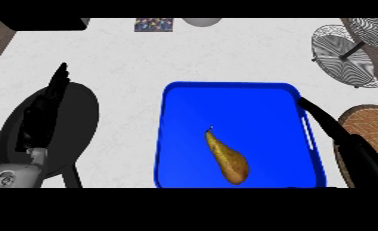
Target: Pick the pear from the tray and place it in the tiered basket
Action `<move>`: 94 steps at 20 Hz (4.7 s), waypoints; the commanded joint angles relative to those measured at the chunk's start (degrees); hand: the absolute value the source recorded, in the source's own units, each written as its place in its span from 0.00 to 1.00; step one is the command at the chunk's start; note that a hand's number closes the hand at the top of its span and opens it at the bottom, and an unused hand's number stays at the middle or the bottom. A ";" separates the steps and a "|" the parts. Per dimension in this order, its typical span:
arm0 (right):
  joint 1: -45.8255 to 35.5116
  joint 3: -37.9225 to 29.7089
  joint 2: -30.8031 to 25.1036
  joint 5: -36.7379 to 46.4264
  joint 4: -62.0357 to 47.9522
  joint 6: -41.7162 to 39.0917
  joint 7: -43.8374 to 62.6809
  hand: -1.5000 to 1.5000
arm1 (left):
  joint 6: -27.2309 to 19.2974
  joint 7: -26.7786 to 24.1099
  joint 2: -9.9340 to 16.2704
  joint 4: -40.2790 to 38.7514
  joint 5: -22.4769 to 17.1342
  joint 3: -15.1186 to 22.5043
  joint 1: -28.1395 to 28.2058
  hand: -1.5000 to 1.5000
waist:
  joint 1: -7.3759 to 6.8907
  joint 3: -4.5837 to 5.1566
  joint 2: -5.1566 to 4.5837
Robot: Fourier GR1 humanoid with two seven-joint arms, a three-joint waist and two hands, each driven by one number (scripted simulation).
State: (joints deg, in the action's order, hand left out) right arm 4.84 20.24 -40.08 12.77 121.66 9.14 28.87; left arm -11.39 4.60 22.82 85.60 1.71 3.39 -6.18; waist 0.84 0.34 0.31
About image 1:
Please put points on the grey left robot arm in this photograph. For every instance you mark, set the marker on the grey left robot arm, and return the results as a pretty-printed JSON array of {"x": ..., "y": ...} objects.
[{"x": 22, "y": 171}]

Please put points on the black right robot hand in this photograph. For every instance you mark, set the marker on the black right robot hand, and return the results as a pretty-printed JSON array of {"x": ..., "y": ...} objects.
[{"x": 344, "y": 141}]

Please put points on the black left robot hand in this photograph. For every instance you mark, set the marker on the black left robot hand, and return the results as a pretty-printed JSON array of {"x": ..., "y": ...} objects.
[{"x": 43, "y": 111}]

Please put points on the grey round bowl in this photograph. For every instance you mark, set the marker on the grey round bowl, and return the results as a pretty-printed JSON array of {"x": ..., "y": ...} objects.
[{"x": 201, "y": 21}]

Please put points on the black appliance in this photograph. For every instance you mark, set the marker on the black appliance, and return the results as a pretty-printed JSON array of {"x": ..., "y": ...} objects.
[{"x": 44, "y": 23}]

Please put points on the brown wicker basket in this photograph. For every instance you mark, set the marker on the brown wicker basket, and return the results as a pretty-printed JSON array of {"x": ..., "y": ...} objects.
[{"x": 362, "y": 121}]

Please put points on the brown pear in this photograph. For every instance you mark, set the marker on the brown pear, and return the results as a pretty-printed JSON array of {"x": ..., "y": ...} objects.
[{"x": 229, "y": 161}]

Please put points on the blue plastic tray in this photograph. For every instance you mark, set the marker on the blue plastic tray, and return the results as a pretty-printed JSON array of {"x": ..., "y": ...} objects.
[{"x": 255, "y": 115}]

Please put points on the colourful patterned box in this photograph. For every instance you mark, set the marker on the colourful patterned box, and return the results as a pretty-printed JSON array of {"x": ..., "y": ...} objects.
[{"x": 154, "y": 24}]

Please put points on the dark grey frying pan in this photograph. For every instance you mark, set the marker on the dark grey frying pan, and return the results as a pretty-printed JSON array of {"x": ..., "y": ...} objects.
[{"x": 78, "y": 115}]

